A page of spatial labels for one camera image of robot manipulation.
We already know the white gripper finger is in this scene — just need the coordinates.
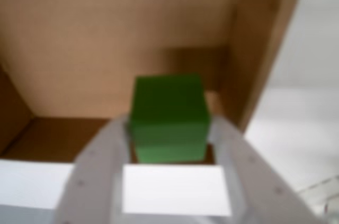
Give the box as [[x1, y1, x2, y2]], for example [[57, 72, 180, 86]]
[[209, 114, 326, 224], [52, 117, 133, 224]]

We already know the green cube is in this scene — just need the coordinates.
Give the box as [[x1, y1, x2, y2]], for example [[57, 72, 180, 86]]
[[128, 73, 212, 164]]

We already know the brown cardboard box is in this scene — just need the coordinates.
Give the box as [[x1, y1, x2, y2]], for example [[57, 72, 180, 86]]
[[0, 0, 309, 165]]

